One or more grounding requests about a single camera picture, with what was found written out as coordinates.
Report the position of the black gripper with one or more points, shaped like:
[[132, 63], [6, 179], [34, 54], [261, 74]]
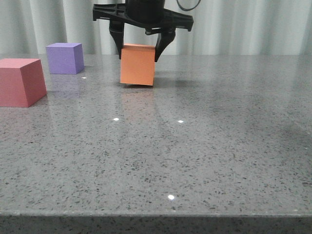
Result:
[[148, 14]]

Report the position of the orange foam cube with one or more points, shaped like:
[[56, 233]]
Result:
[[137, 64]]

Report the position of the purple foam cube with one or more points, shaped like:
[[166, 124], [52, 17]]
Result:
[[65, 58]]

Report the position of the pale green curtain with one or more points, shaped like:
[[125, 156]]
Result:
[[221, 27]]

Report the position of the red foam cube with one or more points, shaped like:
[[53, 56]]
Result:
[[21, 82]]

